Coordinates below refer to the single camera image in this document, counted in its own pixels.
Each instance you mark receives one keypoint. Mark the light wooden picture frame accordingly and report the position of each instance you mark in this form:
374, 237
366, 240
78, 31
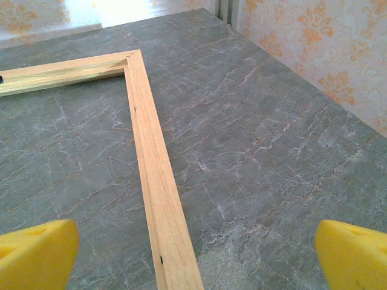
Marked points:
157, 181

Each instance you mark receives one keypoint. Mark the aluminium corner post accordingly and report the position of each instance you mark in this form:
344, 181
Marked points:
225, 10

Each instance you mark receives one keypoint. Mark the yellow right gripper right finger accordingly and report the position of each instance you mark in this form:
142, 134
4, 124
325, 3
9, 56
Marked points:
356, 259

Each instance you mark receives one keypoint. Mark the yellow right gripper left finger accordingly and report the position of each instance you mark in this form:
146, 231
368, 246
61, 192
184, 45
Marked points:
33, 259

